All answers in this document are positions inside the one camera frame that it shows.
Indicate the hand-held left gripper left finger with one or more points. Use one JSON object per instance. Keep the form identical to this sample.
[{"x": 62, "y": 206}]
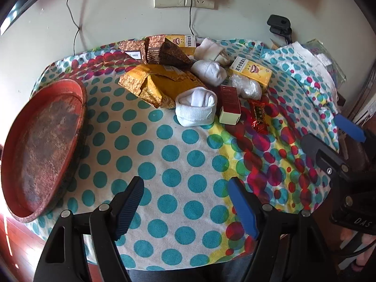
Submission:
[{"x": 129, "y": 208}]

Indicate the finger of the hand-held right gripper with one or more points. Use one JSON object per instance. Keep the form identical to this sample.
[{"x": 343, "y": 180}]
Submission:
[
  {"x": 323, "y": 152},
  {"x": 349, "y": 128}
]

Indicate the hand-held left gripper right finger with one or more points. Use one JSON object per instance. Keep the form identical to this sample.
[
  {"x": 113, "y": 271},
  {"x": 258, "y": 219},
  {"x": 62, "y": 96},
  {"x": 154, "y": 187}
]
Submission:
[{"x": 243, "y": 208}]

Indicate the round red tray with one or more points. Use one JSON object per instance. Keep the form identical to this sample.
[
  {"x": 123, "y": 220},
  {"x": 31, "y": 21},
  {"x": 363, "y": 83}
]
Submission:
[{"x": 44, "y": 152}]

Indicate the red-brown and cream box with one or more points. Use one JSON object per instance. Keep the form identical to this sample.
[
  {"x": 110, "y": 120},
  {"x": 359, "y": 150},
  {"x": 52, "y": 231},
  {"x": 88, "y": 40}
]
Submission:
[{"x": 230, "y": 102}]

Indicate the yellow cartoon medicine box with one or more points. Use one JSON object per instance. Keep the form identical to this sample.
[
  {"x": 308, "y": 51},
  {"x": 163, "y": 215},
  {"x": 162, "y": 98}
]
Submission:
[
  {"x": 186, "y": 42},
  {"x": 252, "y": 70}
]

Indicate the white sock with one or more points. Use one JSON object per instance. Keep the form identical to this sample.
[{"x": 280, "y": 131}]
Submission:
[
  {"x": 207, "y": 48},
  {"x": 195, "y": 108},
  {"x": 208, "y": 70}
]

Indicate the large yellow foil bag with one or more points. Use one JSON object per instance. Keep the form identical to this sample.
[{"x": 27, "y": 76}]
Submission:
[{"x": 158, "y": 91}]

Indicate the brown patterned triangular packet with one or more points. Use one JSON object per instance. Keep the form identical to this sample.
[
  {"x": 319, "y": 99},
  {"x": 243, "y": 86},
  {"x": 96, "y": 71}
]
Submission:
[{"x": 173, "y": 55}]

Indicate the copper foil packet white label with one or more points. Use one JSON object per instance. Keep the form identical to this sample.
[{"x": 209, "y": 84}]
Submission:
[{"x": 132, "y": 47}]

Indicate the person's right hand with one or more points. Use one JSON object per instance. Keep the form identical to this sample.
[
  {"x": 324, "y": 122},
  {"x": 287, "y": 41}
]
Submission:
[{"x": 346, "y": 235}]

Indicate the polka dot cloth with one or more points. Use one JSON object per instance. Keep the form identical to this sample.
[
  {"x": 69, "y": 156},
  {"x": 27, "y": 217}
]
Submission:
[{"x": 176, "y": 164}]

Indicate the clear plastic bag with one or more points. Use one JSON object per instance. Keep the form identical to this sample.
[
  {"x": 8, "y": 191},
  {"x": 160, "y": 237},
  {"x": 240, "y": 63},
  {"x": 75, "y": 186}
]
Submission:
[{"x": 332, "y": 64}]

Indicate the red candy wrapper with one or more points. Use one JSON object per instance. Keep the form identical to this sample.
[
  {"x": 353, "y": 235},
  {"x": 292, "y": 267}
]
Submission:
[{"x": 260, "y": 117}]

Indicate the clear bag of white items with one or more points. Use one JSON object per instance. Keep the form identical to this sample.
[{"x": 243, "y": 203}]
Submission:
[{"x": 246, "y": 88}]

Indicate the small brown cardboard box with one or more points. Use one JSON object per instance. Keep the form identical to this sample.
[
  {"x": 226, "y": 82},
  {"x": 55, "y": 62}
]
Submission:
[{"x": 275, "y": 44}]

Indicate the black webcam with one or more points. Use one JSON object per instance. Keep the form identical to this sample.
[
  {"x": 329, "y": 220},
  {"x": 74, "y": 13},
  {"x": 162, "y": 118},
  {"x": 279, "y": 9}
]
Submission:
[{"x": 279, "y": 23}]

